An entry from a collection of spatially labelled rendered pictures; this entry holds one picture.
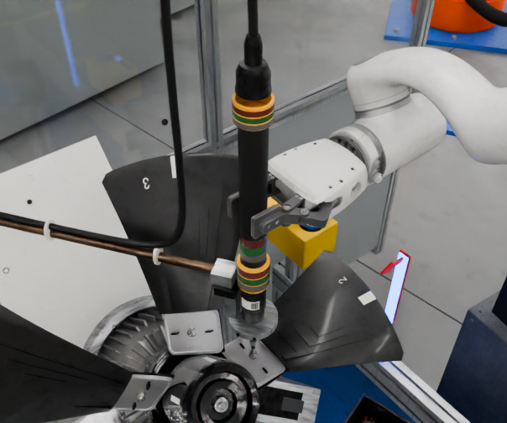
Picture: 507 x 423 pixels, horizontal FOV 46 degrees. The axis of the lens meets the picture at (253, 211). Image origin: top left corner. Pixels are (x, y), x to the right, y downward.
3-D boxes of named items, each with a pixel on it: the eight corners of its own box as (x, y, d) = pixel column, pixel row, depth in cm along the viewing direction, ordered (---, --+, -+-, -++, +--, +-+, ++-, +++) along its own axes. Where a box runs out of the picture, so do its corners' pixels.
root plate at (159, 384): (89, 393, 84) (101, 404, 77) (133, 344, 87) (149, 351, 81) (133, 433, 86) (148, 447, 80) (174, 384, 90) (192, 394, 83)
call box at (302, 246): (257, 235, 143) (257, 201, 135) (289, 216, 147) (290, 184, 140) (302, 274, 133) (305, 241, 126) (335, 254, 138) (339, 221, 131)
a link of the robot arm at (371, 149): (382, 195, 80) (367, 204, 79) (336, 163, 85) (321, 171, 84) (392, 143, 75) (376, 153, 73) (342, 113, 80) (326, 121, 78)
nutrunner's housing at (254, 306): (236, 337, 86) (227, 42, 55) (244, 316, 89) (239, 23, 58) (262, 344, 85) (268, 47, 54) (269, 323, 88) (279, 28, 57)
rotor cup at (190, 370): (122, 395, 88) (152, 416, 77) (188, 321, 94) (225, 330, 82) (187, 456, 92) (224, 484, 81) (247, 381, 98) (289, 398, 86)
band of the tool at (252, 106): (227, 129, 62) (226, 105, 60) (239, 107, 65) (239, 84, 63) (268, 137, 61) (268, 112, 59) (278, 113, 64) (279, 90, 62)
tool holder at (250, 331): (208, 331, 84) (204, 284, 77) (224, 293, 89) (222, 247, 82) (270, 346, 82) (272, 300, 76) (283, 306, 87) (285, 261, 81)
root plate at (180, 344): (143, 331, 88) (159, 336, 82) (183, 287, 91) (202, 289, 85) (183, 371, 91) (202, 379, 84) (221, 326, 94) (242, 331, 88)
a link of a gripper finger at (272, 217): (310, 227, 72) (267, 252, 69) (292, 212, 74) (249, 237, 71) (311, 206, 70) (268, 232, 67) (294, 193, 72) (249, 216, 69)
